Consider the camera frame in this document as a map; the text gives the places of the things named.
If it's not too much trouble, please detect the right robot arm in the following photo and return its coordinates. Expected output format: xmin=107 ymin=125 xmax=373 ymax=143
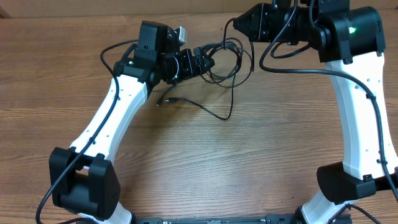
xmin=233 ymin=0 xmax=397 ymax=223

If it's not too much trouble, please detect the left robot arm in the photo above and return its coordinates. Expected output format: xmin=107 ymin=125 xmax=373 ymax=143
xmin=47 ymin=21 xmax=215 ymax=223

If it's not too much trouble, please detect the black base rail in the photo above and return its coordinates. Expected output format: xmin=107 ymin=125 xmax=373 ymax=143
xmin=132 ymin=214 xmax=305 ymax=224

